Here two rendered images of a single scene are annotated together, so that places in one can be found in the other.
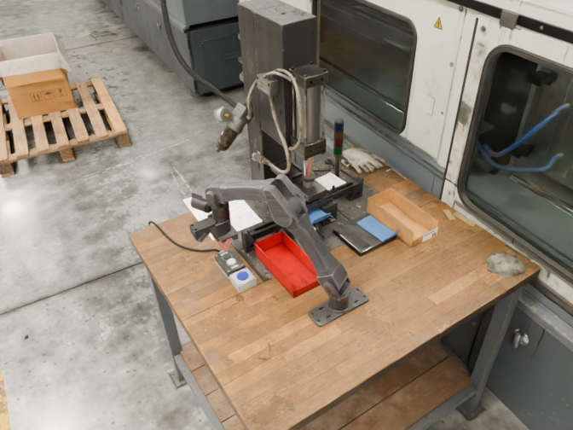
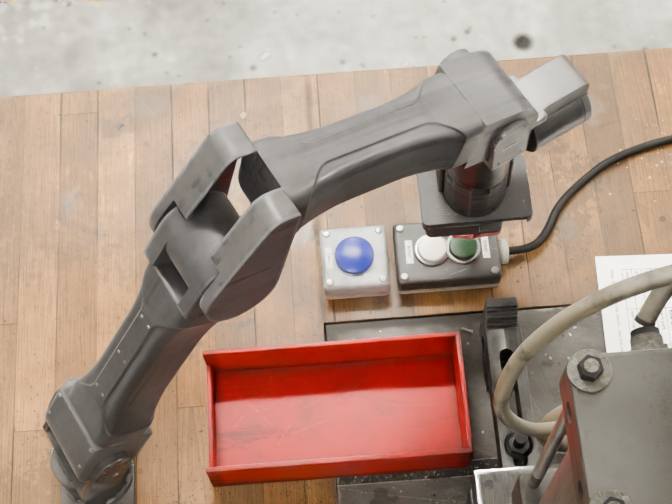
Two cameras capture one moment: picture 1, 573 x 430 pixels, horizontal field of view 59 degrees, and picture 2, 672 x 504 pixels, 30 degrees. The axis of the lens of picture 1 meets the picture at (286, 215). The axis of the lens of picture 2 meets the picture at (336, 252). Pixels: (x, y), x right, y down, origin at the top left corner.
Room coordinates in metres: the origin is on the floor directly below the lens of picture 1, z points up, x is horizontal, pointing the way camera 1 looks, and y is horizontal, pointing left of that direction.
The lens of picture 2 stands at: (1.44, -0.30, 2.10)
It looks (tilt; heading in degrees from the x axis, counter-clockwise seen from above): 66 degrees down; 121
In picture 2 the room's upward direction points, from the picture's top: 4 degrees counter-clockwise
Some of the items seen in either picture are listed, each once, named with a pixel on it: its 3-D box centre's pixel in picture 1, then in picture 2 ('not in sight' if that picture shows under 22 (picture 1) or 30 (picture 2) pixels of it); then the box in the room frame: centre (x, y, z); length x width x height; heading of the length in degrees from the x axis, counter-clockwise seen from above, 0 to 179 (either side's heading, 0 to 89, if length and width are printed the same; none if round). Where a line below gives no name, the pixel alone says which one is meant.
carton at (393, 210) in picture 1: (401, 216); not in sight; (1.48, -0.43, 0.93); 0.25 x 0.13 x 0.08; 32
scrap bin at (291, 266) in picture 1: (287, 262); (336, 409); (1.25, 0.00, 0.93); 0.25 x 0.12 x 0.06; 32
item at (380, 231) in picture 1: (378, 226); not in sight; (1.42, -0.34, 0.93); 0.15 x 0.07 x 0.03; 35
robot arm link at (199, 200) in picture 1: (208, 198); (518, 102); (1.30, 0.25, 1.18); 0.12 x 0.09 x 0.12; 60
